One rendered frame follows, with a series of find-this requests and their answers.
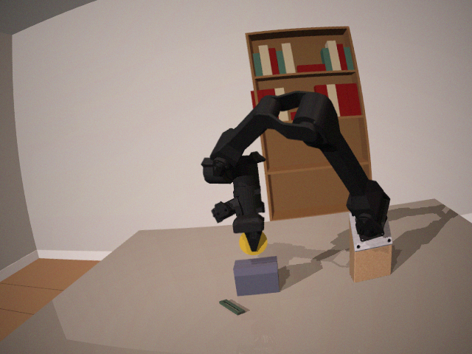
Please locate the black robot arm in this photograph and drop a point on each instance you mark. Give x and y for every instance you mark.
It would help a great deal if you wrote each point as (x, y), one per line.
(317, 125)

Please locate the gold coin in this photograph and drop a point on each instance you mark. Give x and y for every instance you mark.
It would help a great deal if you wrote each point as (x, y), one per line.
(244, 244)

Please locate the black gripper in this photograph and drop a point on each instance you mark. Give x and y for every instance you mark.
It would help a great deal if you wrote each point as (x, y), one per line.
(251, 222)

